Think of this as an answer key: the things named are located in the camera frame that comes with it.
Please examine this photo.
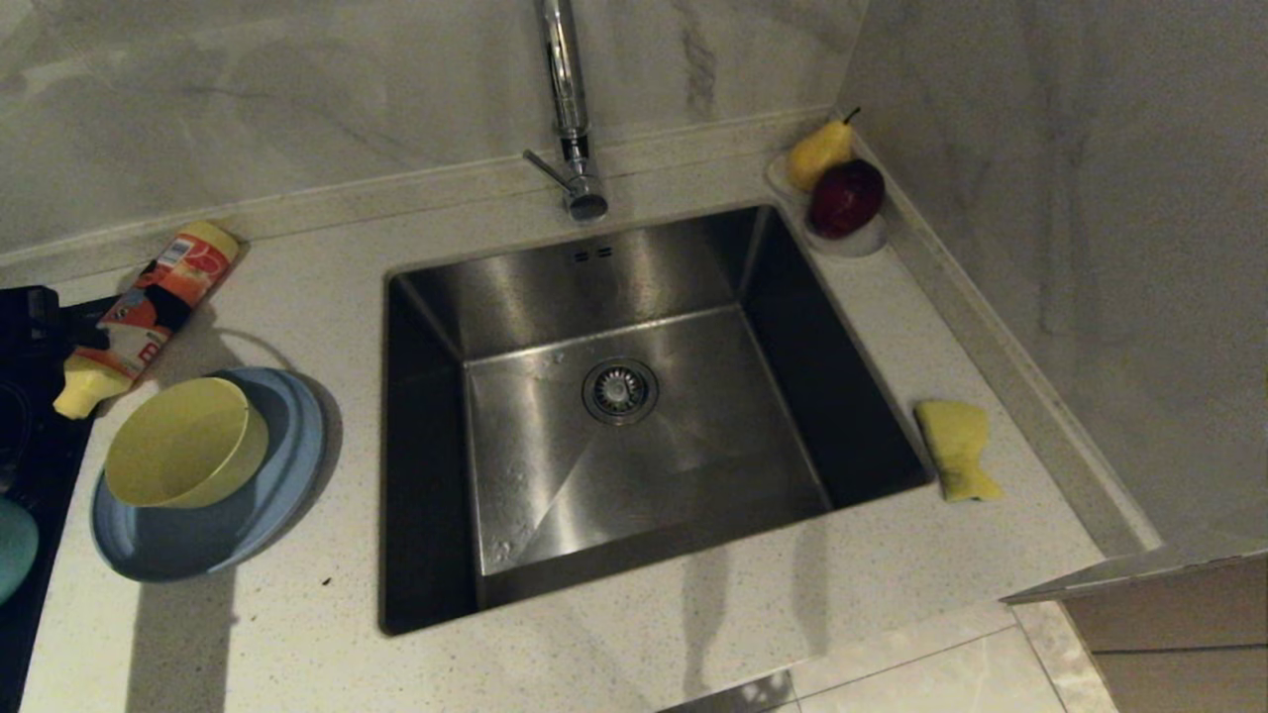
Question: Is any orange dish soap bottle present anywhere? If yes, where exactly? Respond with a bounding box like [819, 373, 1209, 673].
[53, 220, 245, 422]

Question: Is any metal sink drain strainer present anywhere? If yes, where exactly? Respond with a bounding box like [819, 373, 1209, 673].
[581, 357, 661, 427]

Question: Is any stainless steel sink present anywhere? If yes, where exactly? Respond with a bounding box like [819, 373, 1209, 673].
[378, 203, 935, 637]

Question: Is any yellow green sponge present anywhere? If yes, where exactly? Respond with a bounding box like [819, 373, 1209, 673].
[912, 397, 1004, 503]

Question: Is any small white fruit dish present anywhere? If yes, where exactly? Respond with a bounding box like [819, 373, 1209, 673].
[765, 149, 890, 260]

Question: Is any chrome faucet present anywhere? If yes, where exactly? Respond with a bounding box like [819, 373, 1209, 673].
[521, 0, 610, 223]

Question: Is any dark red apple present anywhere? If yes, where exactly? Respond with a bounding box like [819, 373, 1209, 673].
[806, 158, 887, 241]

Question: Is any yellow pear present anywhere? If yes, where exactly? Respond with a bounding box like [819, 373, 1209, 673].
[788, 107, 861, 194]

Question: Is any blue round plate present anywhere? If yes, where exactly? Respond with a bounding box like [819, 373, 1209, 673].
[90, 366, 327, 583]

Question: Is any yellow plastic bowl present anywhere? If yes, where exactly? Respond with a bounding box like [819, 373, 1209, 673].
[104, 376, 270, 510]

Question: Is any black induction cooktop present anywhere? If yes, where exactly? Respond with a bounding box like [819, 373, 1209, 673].
[0, 294, 125, 713]

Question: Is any teal bowl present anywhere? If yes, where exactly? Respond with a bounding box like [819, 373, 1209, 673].
[0, 495, 41, 607]

